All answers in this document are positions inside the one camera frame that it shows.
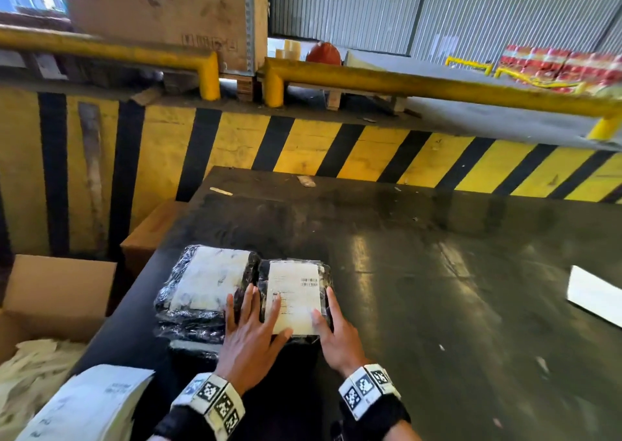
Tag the wooden pallet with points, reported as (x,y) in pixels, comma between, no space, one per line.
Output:
(245,88)

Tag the cream paper rolls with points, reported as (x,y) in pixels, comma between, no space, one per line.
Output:
(289,49)

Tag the stack black packets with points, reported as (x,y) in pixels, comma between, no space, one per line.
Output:
(209,280)

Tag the shiny black film package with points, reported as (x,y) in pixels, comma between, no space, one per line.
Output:
(328,285)

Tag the red hard hat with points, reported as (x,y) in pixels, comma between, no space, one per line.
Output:
(323,53)

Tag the crumpled tape scrap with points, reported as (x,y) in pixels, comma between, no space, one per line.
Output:
(306,181)

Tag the large plywood crate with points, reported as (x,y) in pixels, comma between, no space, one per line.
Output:
(146,13)

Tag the stack of red drink packs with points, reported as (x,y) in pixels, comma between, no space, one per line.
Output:
(559,64)

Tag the open brown cardboard box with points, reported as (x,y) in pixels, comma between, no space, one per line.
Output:
(58,290)

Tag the white table with wooden legs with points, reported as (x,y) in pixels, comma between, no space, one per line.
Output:
(334,100)

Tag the person's left hand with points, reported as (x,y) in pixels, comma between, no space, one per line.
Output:
(248,348)

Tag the yellow black striped barrier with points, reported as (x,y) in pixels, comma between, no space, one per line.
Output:
(160,154)

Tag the small yellow floor rail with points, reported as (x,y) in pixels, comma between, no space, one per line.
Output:
(505,72)
(466,60)

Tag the pile of crumpled backing paper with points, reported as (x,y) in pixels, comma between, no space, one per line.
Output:
(29,382)

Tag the small wooden stick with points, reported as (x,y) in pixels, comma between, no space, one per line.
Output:
(221,191)

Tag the small brown cardboard box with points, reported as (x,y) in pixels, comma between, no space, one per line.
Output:
(155,231)

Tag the small wooden block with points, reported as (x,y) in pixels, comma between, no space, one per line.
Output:
(146,96)

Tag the white paper sheet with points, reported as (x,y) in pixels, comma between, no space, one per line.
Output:
(597,297)

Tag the black wristband with white markers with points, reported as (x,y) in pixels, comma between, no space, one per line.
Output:
(209,392)
(364,387)

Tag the yellow guard rail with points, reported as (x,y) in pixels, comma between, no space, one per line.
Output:
(437,88)
(121,53)

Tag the printed label paper sheet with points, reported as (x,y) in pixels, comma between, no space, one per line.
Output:
(296,299)

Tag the person's right hand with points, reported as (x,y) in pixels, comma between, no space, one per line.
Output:
(342,348)

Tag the person's right forearm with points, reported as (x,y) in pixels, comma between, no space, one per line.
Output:
(403,433)

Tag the stack of white labels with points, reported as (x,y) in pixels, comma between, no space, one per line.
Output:
(87,406)

